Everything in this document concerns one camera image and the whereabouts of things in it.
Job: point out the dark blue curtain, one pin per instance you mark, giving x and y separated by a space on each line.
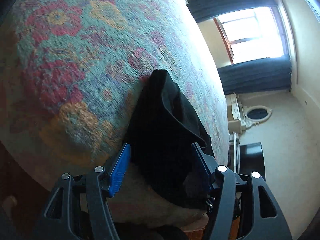
203 10
261 75

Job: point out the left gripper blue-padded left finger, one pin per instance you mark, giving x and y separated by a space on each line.
77 206

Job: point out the white tv stand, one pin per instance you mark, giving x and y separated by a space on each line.
234 153

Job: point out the bright window with red frame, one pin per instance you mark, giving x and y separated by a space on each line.
252 34

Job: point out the black flat television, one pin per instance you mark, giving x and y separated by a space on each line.
252 159

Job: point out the dark blue curtain upper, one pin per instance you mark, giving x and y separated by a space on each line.
203 10

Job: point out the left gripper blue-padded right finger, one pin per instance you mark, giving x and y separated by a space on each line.
260 214

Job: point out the cream dresser cabinet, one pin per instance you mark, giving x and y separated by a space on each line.
236 119

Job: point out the white ornate oval mirror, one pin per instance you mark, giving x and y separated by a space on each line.
255 115

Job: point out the dark blue curtain lower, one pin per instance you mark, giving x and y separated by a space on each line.
261 75

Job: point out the black pant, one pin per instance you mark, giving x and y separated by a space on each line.
161 132

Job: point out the floral woven bedspread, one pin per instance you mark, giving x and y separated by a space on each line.
72 72

